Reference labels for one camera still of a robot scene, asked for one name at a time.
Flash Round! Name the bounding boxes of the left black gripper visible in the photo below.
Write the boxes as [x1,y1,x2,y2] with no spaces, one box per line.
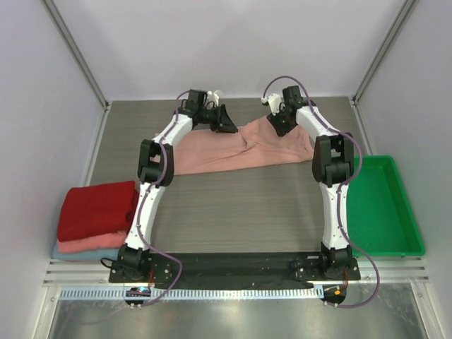
[197,104,237,133]

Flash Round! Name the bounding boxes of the pink t shirt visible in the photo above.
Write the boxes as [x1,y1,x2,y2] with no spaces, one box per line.
[165,114,314,175]

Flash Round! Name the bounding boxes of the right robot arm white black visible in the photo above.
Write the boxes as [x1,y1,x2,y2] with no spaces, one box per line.
[261,85,355,281]

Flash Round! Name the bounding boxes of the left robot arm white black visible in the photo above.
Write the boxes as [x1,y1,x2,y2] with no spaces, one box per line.
[109,90,238,283]

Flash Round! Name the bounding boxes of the green plastic tray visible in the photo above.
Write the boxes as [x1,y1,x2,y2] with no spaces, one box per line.
[347,155,425,257]

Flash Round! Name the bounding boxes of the red folded t shirt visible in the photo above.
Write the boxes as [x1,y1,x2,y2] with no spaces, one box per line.
[56,181,139,242]

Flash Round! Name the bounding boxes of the salmon folded t shirt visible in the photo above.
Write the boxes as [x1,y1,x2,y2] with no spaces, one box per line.
[56,231,127,254]

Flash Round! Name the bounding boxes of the blue folded t shirt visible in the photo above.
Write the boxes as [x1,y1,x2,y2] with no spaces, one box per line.
[52,245,119,261]

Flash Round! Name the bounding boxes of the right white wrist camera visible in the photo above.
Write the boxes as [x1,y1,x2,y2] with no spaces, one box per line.
[261,93,283,115]

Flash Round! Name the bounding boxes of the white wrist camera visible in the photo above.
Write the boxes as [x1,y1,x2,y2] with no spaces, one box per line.
[261,93,283,115]
[206,90,223,107]

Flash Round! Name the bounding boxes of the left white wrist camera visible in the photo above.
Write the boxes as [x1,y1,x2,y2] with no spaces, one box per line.
[206,90,223,107]

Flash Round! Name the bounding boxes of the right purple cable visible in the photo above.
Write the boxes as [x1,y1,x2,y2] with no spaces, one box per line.
[263,75,381,310]

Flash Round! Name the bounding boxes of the purple cable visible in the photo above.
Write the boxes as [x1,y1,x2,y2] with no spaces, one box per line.
[136,90,184,307]
[263,75,381,310]

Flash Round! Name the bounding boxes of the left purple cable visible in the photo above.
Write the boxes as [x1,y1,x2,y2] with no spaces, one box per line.
[136,90,184,307]

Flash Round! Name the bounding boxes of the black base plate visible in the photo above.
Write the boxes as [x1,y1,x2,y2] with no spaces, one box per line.
[109,251,361,285]

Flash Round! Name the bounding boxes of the aluminium frame rail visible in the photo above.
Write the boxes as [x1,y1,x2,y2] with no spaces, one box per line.
[44,253,427,290]

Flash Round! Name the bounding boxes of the white slotted cable duct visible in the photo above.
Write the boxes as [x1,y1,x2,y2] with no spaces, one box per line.
[59,285,323,301]

